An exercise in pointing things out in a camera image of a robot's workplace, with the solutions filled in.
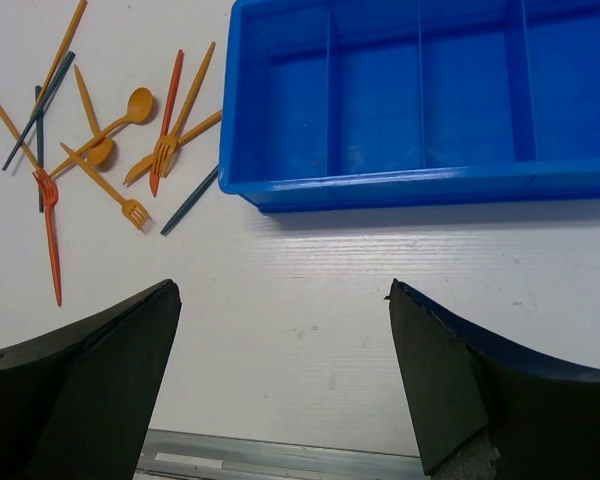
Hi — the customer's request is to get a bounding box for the yellow chopstick upper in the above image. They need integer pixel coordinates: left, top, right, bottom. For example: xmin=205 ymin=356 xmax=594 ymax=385
xmin=31 ymin=0 xmax=88 ymax=118

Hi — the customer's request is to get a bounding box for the yellow chopstick left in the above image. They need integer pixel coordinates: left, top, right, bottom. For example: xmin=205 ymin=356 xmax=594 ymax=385
xmin=0 ymin=104 xmax=41 ymax=171

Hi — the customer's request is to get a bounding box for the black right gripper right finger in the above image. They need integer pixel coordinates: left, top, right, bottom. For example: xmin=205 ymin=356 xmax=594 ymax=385
xmin=387 ymin=281 xmax=600 ymax=479

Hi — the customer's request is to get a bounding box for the blue chopstick upright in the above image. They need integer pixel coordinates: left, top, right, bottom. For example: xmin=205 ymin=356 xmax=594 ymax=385
xmin=35 ymin=85 xmax=44 ymax=213

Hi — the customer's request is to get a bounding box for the blue plastic knife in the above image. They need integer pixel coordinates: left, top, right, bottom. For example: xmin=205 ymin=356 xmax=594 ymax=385
xmin=160 ymin=165 xmax=219 ymax=236

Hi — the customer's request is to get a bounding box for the yellow chopstick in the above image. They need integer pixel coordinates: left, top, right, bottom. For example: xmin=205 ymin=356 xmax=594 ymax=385
xmin=0 ymin=104 xmax=41 ymax=171
xmin=31 ymin=0 xmax=88 ymax=118

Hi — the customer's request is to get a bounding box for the blue divided plastic bin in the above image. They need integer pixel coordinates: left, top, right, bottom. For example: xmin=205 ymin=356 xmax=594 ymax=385
xmin=219 ymin=0 xmax=600 ymax=213

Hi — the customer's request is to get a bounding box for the red plastic knife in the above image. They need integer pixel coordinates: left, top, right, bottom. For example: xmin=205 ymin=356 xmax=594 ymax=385
xmin=149 ymin=49 xmax=184 ymax=197

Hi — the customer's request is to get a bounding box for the yellow plastic spoon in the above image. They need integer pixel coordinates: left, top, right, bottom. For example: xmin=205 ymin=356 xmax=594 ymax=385
xmin=76 ymin=87 xmax=154 ymax=167
xmin=74 ymin=64 xmax=115 ymax=170

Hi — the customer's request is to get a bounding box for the blue chopstick slanted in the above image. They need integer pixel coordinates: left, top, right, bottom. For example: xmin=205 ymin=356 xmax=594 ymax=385
xmin=2 ymin=51 xmax=75 ymax=171

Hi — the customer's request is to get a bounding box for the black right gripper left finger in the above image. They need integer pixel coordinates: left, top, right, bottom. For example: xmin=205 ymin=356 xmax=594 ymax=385
xmin=0 ymin=280 xmax=182 ymax=479

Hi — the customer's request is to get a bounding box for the red plastic fork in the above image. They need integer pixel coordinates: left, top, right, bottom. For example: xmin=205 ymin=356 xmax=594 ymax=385
xmin=33 ymin=167 xmax=62 ymax=307

